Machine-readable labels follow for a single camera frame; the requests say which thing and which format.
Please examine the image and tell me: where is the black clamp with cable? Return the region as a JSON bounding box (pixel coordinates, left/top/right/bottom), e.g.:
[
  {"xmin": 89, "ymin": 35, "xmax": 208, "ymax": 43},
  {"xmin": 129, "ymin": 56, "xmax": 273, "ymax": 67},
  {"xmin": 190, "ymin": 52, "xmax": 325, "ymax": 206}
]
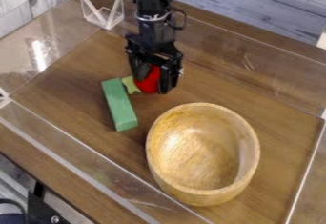
[{"xmin": 0, "ymin": 182, "xmax": 71, "ymax": 224}]

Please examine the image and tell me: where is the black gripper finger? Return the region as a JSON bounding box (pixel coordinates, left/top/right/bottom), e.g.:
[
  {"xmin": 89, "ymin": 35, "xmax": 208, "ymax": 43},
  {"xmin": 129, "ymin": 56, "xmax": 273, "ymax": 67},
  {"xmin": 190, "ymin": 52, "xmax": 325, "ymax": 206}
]
[
  {"xmin": 129, "ymin": 52, "xmax": 152, "ymax": 81},
  {"xmin": 158, "ymin": 61, "xmax": 182, "ymax": 94}
]

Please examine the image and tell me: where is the red plush strawberry toy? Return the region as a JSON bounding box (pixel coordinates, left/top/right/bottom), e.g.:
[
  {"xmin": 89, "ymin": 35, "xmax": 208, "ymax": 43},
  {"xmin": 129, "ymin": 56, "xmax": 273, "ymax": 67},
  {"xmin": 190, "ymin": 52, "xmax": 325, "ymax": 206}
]
[{"xmin": 122, "ymin": 65, "xmax": 161, "ymax": 94}]

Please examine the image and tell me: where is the wooden bowl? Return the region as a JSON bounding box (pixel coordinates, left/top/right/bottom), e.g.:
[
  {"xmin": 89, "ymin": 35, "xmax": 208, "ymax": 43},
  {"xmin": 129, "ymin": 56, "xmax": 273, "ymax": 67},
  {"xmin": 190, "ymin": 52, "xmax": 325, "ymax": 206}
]
[{"xmin": 146, "ymin": 103, "xmax": 261, "ymax": 207}]

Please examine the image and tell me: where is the clear acrylic corner bracket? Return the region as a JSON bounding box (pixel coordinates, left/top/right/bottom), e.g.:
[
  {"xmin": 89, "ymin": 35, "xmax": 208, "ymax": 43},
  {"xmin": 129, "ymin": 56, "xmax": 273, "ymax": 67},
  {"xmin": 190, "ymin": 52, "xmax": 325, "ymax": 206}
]
[{"xmin": 81, "ymin": 0, "xmax": 125, "ymax": 30}]

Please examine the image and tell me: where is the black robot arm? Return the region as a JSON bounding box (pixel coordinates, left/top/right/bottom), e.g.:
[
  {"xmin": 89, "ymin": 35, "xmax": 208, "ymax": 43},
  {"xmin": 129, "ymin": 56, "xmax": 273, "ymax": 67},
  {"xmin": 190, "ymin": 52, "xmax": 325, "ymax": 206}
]
[{"xmin": 125, "ymin": 0, "xmax": 188, "ymax": 94}]

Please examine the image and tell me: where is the green rectangular block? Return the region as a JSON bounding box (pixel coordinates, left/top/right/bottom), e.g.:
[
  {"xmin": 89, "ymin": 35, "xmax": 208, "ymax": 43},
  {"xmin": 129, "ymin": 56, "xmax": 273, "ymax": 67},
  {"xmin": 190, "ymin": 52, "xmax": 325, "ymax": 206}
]
[{"xmin": 102, "ymin": 78, "xmax": 138, "ymax": 132}]

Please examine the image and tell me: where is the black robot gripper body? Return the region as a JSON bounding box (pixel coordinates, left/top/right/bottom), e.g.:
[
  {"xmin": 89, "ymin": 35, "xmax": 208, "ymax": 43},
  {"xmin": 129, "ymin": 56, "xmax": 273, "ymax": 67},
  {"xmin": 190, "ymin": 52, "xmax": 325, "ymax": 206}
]
[{"xmin": 125, "ymin": 14, "xmax": 185, "ymax": 66}]

